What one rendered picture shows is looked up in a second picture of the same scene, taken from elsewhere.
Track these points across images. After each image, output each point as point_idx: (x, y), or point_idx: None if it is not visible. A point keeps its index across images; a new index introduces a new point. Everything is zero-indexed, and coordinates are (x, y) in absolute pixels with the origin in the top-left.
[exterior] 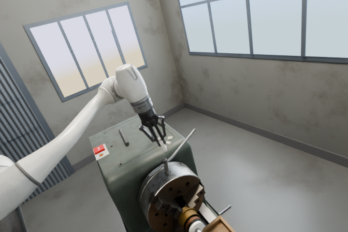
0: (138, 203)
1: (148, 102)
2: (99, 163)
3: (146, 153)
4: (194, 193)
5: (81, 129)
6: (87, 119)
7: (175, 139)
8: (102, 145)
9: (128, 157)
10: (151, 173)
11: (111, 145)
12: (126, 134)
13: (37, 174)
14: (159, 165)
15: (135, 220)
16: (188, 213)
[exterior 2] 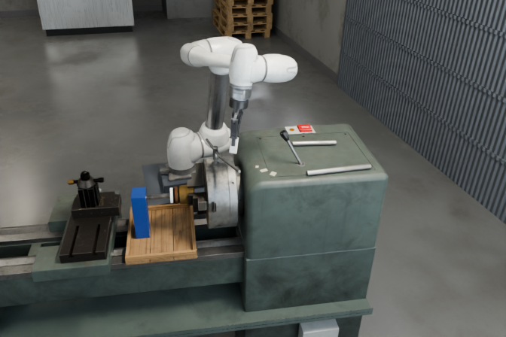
0: None
1: (230, 91)
2: (276, 128)
3: (260, 154)
4: (199, 197)
5: (217, 62)
6: (229, 62)
7: (265, 176)
8: (309, 129)
9: (266, 143)
10: (207, 140)
11: (306, 136)
12: (319, 147)
13: (190, 57)
14: (241, 166)
15: None
16: (182, 187)
